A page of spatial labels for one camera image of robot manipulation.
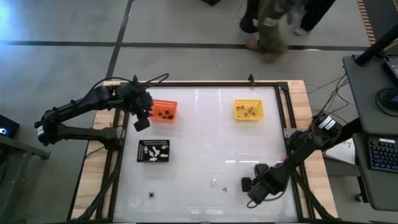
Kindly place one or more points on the black stand pole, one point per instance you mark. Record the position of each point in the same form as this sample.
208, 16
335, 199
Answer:
348, 132
377, 46

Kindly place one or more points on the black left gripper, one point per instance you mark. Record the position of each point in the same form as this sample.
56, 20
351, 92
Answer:
140, 107

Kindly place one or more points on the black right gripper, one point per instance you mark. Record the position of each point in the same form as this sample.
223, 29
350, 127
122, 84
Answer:
265, 179

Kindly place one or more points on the round black monitor base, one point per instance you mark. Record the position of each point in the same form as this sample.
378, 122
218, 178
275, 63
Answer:
385, 102

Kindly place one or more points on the person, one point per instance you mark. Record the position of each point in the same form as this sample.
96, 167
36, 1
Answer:
270, 31
314, 12

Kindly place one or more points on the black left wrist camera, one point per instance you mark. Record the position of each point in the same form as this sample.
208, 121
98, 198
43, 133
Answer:
137, 90

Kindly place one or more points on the dark mat with striped edge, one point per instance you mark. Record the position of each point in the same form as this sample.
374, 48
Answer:
382, 15

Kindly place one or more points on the black plastic basket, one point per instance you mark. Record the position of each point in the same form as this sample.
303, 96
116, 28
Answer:
140, 144

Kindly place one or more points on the black box with blue light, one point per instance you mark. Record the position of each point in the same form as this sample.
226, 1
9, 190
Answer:
7, 127

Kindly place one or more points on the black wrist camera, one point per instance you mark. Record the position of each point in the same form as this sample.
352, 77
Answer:
137, 90
256, 194

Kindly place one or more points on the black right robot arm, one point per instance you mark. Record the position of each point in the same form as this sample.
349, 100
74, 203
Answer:
308, 146

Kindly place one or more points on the yellow plastic basket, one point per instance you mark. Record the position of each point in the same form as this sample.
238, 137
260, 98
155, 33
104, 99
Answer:
248, 104

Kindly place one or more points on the grey metal stand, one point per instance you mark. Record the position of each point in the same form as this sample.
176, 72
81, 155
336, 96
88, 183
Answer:
31, 151

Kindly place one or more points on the black laptop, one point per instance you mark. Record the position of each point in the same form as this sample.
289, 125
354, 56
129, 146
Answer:
392, 68

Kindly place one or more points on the black clamp knob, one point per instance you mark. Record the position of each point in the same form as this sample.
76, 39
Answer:
251, 78
135, 77

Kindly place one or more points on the orange plastic basket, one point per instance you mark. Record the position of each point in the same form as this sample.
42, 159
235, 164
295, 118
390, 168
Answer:
164, 105

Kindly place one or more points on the black floor stand base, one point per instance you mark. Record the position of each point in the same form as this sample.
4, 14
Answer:
211, 2

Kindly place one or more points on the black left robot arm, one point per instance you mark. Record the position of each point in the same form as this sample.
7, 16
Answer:
74, 107

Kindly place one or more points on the dark grey desk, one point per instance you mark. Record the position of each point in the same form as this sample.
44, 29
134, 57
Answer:
363, 93
362, 174

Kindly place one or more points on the white paper sheet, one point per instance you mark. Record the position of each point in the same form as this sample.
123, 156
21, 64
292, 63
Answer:
343, 152

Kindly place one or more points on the grey metal bracket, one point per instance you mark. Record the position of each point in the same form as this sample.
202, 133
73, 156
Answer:
287, 132

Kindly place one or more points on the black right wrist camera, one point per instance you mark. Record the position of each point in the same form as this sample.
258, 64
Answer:
256, 194

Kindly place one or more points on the backlit black keyboard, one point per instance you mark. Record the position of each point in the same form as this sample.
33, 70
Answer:
384, 155

